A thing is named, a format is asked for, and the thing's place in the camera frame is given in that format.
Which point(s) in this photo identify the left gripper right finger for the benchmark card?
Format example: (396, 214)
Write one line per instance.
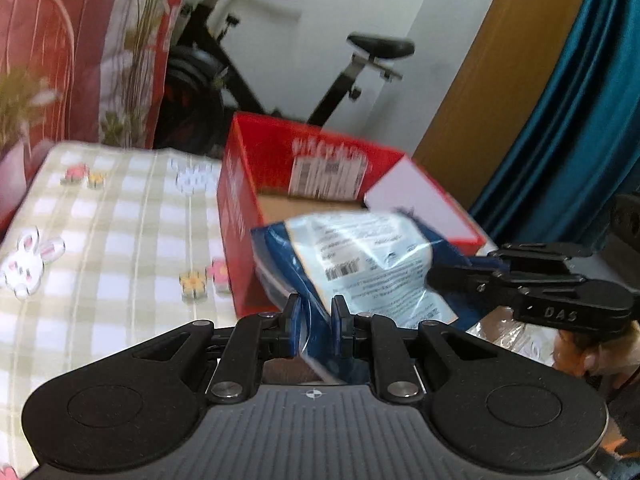
(384, 346)

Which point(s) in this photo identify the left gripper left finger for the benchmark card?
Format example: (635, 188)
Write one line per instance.
(242, 350)

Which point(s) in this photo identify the blue white plastic package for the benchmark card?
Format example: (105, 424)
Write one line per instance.
(377, 261)

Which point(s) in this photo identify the person's right hand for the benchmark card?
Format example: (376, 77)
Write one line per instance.
(617, 357)

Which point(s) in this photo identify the teal curtain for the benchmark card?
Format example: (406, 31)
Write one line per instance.
(579, 148)

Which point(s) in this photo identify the checkered bunny tablecloth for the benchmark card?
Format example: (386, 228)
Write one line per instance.
(129, 237)

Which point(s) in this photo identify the red cardboard box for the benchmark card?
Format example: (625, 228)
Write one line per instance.
(274, 170)

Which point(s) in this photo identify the brown wooden door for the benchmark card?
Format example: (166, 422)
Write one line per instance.
(498, 85)

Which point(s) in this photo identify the pink printed backdrop curtain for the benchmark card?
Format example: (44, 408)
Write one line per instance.
(78, 70)

